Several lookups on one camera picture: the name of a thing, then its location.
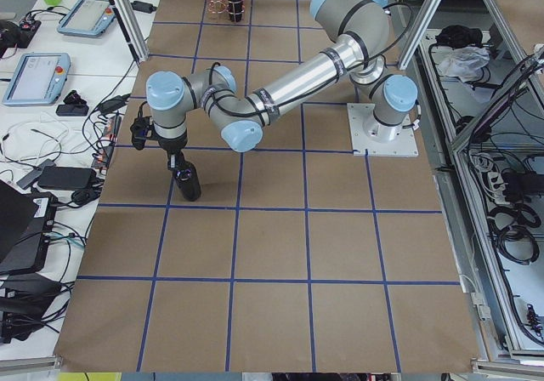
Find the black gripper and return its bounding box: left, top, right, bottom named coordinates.
left=158, top=136, right=187, bottom=169

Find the dark glass wine bottle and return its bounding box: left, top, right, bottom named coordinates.
left=172, top=153, right=201, bottom=202

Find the black small stand device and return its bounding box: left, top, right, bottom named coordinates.
left=55, top=90, right=89, bottom=117

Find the large black power brick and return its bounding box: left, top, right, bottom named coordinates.
left=37, top=166, right=96, bottom=191

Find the black electronics box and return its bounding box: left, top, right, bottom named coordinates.
left=1, top=192, right=57, bottom=275

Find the black power adapter brick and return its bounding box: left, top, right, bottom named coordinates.
left=131, top=0, right=156, bottom=14

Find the lower blue teach pendant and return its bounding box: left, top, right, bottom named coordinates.
left=2, top=53, right=71, bottom=106

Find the blue teach pendant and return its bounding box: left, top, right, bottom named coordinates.
left=2, top=53, right=71, bottom=106
left=57, top=0, right=115, bottom=38

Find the upper blue teach pendant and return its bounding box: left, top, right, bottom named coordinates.
left=57, top=0, right=115, bottom=38

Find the black laptop computer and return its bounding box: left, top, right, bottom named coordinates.
left=1, top=181, right=37, bottom=261

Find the crumpled white cloth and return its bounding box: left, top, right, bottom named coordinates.
left=438, top=46, right=490, bottom=82

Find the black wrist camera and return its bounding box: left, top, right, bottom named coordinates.
left=130, top=101, right=151, bottom=151

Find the aluminium frame post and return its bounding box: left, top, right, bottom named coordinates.
left=108, top=0, right=150, bottom=64

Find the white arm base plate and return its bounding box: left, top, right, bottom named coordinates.
left=347, top=103, right=419, bottom=157

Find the black cable bundle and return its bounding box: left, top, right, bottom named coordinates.
left=488, top=204, right=543, bottom=267

